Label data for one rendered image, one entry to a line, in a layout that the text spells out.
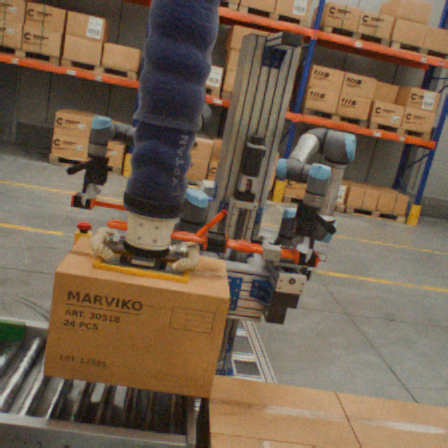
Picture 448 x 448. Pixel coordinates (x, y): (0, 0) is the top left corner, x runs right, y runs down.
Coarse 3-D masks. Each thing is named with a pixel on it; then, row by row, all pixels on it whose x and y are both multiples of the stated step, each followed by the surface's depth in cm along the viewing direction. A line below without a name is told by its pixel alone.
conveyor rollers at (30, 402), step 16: (32, 352) 214; (0, 368) 200; (16, 368) 202; (16, 384) 193; (32, 384) 194; (64, 384) 198; (112, 384) 203; (0, 400) 181; (32, 400) 185; (80, 400) 190; (112, 400) 196; (128, 400) 196; (160, 400) 203; (176, 400) 202; (48, 416) 178; (80, 416) 182; (96, 416) 185; (128, 416) 187; (176, 416) 192; (176, 432) 184
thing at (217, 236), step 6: (210, 234) 194; (216, 234) 196; (222, 234) 196; (210, 240) 187; (216, 240) 187; (222, 240) 187; (204, 246) 189; (210, 246) 188; (216, 246) 189; (222, 246) 189; (222, 252) 189
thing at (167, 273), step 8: (120, 256) 182; (96, 264) 177; (104, 264) 178; (112, 264) 179; (120, 264) 180; (128, 264) 181; (136, 264) 183; (160, 264) 183; (120, 272) 178; (128, 272) 179; (136, 272) 179; (144, 272) 179; (152, 272) 180; (160, 272) 181; (168, 272) 182; (184, 272) 186; (168, 280) 180; (176, 280) 180; (184, 280) 181
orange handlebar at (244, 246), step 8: (96, 200) 212; (112, 208) 212; (120, 208) 213; (112, 224) 186; (120, 224) 187; (176, 232) 192; (184, 232) 193; (184, 240) 189; (192, 240) 189; (200, 240) 189; (232, 240) 194; (240, 240) 195; (232, 248) 191; (240, 248) 191; (248, 248) 191; (256, 248) 191; (288, 256) 192; (296, 256) 193
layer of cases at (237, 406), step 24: (216, 384) 219; (240, 384) 223; (264, 384) 227; (216, 408) 203; (240, 408) 206; (264, 408) 210; (288, 408) 213; (312, 408) 216; (336, 408) 220; (360, 408) 224; (384, 408) 228; (408, 408) 232; (432, 408) 236; (216, 432) 189; (240, 432) 192; (264, 432) 194; (288, 432) 197; (312, 432) 200; (336, 432) 204; (360, 432) 207; (384, 432) 210; (408, 432) 213; (432, 432) 217
